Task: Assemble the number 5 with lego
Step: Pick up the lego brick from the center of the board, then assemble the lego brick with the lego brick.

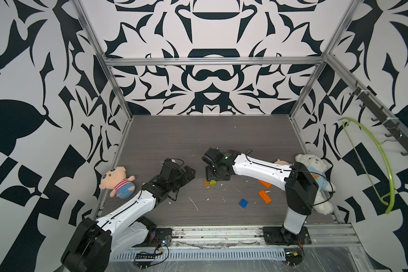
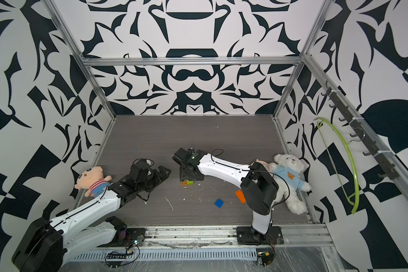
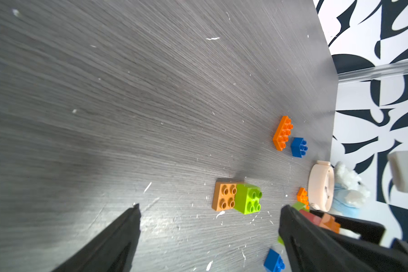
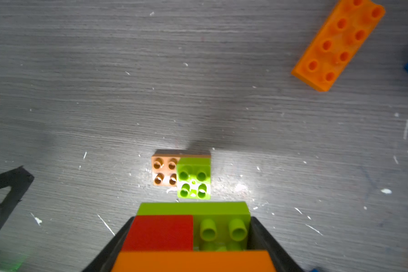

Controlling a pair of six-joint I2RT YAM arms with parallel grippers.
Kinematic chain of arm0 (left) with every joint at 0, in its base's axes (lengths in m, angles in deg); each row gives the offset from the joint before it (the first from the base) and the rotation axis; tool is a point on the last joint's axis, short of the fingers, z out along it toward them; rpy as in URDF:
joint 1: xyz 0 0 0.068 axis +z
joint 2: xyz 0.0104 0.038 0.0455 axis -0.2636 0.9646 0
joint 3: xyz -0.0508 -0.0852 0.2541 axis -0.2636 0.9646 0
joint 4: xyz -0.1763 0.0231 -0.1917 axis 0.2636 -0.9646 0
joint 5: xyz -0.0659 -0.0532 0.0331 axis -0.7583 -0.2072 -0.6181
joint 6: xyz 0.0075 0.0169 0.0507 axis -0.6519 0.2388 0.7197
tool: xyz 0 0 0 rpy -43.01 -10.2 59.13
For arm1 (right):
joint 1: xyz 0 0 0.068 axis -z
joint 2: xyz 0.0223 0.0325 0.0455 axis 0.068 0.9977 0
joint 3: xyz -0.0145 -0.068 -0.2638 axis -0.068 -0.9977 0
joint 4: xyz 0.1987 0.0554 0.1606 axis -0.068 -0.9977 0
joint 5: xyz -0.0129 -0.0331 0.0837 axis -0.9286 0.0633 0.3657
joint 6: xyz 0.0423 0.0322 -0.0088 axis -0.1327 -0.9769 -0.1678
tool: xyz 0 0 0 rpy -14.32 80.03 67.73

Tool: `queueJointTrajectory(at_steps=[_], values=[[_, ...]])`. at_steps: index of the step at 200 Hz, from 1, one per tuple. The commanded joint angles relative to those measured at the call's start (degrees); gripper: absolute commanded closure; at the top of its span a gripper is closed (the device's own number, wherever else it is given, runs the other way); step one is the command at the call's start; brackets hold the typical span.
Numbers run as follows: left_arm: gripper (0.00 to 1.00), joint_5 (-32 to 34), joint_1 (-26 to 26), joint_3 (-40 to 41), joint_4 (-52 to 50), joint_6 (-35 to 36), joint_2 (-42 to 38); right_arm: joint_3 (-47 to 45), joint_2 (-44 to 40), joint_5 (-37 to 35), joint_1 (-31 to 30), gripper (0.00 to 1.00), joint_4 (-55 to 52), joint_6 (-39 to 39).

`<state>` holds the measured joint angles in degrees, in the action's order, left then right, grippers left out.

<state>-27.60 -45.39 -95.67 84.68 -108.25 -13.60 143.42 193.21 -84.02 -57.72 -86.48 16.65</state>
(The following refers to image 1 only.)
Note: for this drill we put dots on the blue lego brick near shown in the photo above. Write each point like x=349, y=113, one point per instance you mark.
x=243, y=203

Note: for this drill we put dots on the orange lego brick right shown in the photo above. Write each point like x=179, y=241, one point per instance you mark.
x=264, y=195

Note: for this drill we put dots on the white cable duct strip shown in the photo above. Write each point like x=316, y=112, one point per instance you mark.
x=274, y=254

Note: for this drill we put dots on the green plastic hoop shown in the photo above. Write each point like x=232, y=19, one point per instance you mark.
x=372, y=161

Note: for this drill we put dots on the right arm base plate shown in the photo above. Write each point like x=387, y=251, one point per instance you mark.
x=281, y=236

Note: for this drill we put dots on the white teddy bear plush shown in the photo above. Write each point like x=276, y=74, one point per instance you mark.
x=317, y=167

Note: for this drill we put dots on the aluminium cage frame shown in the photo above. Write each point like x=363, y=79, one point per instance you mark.
x=300, y=58

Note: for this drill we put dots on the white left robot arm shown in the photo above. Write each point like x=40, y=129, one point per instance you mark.
x=95, y=243

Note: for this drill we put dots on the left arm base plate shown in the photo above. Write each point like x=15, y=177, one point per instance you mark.
x=156, y=237

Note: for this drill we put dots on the black wall hook rack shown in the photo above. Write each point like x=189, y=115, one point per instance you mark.
x=398, y=131

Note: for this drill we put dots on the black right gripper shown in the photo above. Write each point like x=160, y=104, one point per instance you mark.
x=208, y=176

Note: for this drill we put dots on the orange lego brick near clock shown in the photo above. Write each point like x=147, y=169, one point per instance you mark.
x=265, y=184

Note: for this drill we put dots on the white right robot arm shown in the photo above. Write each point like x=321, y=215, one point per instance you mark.
x=298, y=183

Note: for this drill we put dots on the pink pig plush toy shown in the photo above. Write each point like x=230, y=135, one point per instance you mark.
x=118, y=183

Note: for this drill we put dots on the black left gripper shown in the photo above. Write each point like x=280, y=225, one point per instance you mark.
x=186, y=179

